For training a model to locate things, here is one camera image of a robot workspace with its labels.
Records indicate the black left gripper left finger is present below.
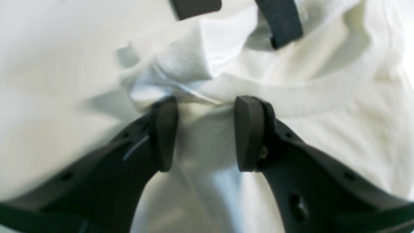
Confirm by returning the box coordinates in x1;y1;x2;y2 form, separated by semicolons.
0;96;178;233

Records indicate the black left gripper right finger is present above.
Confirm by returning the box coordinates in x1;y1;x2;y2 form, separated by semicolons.
234;96;414;233

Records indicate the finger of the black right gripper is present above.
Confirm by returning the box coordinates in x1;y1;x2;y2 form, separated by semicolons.
255;0;304;50
170;0;223;20

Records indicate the white printed T-shirt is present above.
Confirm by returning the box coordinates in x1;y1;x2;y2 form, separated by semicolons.
117;0;413;233

